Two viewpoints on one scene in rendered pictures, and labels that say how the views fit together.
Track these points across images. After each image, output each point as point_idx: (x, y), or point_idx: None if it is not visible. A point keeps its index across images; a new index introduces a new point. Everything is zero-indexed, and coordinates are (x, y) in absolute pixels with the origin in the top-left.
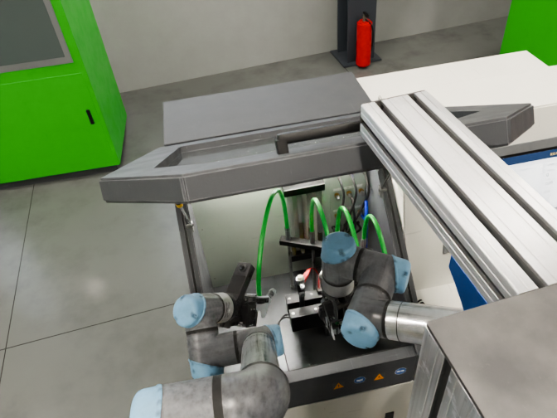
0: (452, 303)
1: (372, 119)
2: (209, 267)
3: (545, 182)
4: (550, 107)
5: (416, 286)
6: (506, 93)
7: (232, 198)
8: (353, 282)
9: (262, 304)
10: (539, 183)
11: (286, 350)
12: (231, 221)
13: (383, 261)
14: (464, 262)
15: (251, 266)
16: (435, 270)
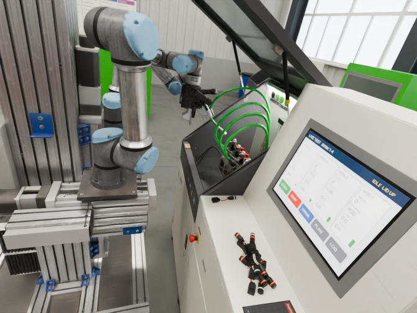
0: (236, 214)
1: None
2: (251, 145)
3: (350, 207)
4: (408, 127)
5: (247, 197)
6: (409, 115)
7: (270, 112)
8: (190, 77)
9: (205, 109)
10: (344, 202)
11: (212, 173)
12: (265, 125)
13: (184, 54)
14: None
15: (213, 89)
16: (257, 199)
